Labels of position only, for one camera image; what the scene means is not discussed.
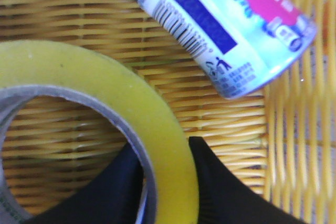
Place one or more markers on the small blue labelled bottle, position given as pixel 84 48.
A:
pixel 240 44

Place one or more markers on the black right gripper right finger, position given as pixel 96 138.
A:
pixel 224 198

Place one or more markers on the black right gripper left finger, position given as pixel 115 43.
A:
pixel 112 197

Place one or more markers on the yellow tape roll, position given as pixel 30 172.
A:
pixel 31 68

